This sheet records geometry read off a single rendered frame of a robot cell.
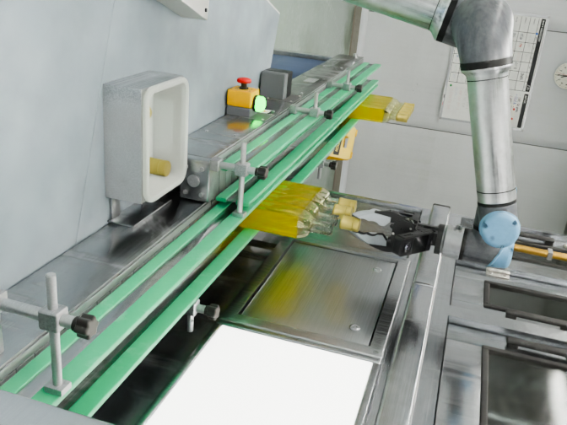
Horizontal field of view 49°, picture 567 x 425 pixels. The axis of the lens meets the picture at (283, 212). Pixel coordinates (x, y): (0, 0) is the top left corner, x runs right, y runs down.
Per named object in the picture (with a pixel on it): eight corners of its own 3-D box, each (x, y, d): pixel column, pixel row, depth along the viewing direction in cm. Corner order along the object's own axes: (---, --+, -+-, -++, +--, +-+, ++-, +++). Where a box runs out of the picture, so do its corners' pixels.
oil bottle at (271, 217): (221, 223, 149) (308, 241, 144) (222, 201, 147) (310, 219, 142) (230, 215, 154) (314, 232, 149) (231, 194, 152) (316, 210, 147)
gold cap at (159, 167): (149, 175, 133) (168, 179, 132) (143, 169, 130) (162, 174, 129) (154, 160, 134) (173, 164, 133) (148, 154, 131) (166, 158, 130)
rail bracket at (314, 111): (287, 114, 187) (330, 121, 184) (288, 89, 184) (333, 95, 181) (290, 111, 191) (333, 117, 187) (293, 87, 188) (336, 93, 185)
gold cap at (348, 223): (338, 230, 148) (357, 234, 147) (340, 216, 147) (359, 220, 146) (342, 226, 152) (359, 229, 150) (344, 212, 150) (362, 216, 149)
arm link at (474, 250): (515, 229, 143) (507, 264, 146) (466, 219, 146) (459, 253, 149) (516, 240, 136) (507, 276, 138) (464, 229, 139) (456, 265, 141)
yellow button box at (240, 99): (224, 114, 173) (249, 118, 171) (225, 87, 170) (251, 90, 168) (234, 109, 179) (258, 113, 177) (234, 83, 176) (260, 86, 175)
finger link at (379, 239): (353, 236, 155) (391, 239, 152) (348, 244, 150) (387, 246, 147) (353, 223, 154) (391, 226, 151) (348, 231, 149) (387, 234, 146)
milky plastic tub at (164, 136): (106, 198, 121) (147, 207, 119) (104, 83, 113) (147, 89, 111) (150, 173, 137) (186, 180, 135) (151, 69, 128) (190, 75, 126)
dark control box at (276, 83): (257, 96, 198) (283, 99, 195) (259, 71, 195) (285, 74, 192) (266, 91, 205) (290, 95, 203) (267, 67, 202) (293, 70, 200)
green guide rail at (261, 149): (217, 169, 138) (251, 175, 136) (217, 165, 138) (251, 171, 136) (364, 64, 294) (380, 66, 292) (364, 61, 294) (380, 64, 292)
